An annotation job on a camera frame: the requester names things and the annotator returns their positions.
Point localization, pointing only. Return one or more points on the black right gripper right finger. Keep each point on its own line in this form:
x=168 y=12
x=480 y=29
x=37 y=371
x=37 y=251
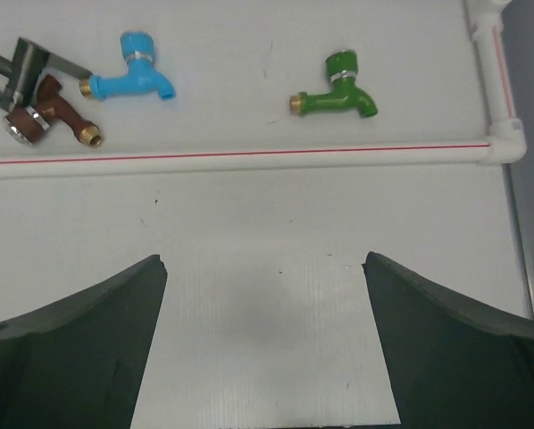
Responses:
x=452 y=361

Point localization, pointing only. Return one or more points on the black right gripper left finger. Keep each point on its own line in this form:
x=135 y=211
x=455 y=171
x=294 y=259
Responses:
x=79 y=362

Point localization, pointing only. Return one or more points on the grey metal long-spout faucet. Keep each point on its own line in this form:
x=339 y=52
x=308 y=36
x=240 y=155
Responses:
x=24 y=69

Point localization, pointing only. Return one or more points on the green plastic faucet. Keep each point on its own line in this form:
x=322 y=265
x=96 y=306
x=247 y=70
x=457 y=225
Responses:
x=341 y=69

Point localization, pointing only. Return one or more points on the blue plastic faucet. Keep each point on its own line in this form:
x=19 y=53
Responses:
x=138 y=52

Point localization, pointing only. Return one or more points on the aluminium enclosure frame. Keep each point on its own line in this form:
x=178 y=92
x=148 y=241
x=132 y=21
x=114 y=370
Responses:
x=521 y=230

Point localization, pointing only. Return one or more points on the white PVC pipe frame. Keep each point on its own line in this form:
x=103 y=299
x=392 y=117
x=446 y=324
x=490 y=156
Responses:
x=435 y=69

